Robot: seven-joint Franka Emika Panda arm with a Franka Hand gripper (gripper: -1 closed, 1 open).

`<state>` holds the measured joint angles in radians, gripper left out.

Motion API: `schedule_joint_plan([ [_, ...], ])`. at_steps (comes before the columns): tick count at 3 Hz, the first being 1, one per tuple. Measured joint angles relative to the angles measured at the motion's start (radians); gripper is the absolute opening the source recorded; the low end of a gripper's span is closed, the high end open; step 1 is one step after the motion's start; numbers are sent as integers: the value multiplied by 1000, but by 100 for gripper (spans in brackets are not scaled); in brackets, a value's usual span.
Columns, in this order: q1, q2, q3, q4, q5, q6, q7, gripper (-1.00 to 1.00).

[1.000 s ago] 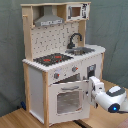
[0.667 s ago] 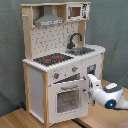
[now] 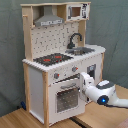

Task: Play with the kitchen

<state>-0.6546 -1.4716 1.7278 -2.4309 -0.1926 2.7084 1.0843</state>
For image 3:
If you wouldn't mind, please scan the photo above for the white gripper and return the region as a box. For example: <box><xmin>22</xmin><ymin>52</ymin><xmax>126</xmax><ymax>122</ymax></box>
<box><xmin>80</xmin><ymin>72</ymin><xmax>96</xmax><ymax>101</ymax></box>

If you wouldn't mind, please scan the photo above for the white toy oven door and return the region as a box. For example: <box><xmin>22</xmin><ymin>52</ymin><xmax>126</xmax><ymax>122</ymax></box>
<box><xmin>49</xmin><ymin>78</ymin><xmax>85</xmax><ymax>124</ymax></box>

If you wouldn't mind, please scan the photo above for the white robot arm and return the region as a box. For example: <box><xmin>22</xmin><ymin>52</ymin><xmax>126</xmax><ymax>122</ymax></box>
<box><xmin>80</xmin><ymin>72</ymin><xmax>128</xmax><ymax>109</ymax></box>

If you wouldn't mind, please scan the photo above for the wooden toy kitchen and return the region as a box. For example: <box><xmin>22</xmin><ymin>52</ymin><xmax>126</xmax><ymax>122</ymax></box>
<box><xmin>22</xmin><ymin>2</ymin><xmax>105</xmax><ymax>128</ymax></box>

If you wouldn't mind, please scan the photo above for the toy dishwasher door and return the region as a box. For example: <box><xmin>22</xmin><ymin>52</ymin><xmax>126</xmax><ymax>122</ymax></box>
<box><xmin>80</xmin><ymin>56</ymin><xmax>102</xmax><ymax>85</ymax></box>

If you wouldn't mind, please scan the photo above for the right oven knob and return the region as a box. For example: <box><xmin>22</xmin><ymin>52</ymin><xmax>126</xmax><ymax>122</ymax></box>
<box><xmin>72</xmin><ymin>66</ymin><xmax>78</xmax><ymax>72</ymax></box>

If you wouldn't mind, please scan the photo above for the oven knob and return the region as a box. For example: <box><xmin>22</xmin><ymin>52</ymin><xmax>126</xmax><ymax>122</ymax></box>
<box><xmin>72</xmin><ymin>66</ymin><xmax>78</xmax><ymax>72</ymax></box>
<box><xmin>54</xmin><ymin>73</ymin><xmax>59</xmax><ymax>79</ymax></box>

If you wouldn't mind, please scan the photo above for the metal toy sink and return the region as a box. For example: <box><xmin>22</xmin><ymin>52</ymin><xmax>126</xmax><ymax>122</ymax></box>
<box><xmin>65</xmin><ymin>47</ymin><xmax>95</xmax><ymax>56</ymax></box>

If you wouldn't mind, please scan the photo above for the left oven knob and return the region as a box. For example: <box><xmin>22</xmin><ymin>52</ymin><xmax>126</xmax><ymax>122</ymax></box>
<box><xmin>54</xmin><ymin>73</ymin><xmax>59</xmax><ymax>79</ymax></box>

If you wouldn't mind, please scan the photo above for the black toy faucet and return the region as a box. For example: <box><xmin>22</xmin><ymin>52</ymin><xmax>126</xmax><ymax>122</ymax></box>
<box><xmin>67</xmin><ymin>33</ymin><xmax>82</xmax><ymax>49</ymax></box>

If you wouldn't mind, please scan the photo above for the black toy stovetop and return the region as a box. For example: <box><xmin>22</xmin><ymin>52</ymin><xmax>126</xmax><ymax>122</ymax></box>
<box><xmin>34</xmin><ymin>53</ymin><xmax>70</xmax><ymax>66</ymax></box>

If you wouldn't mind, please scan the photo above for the grey curtain backdrop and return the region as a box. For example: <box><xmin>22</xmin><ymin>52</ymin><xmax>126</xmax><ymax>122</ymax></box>
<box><xmin>0</xmin><ymin>0</ymin><xmax>128</xmax><ymax>117</ymax></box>

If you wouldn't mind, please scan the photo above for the toy microwave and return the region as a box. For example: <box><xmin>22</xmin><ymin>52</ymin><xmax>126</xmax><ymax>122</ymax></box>
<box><xmin>66</xmin><ymin>4</ymin><xmax>88</xmax><ymax>21</ymax></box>

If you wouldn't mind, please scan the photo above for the grey toy range hood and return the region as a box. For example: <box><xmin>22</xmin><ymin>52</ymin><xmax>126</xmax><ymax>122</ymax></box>
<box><xmin>35</xmin><ymin>5</ymin><xmax>64</xmax><ymax>27</ymax></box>

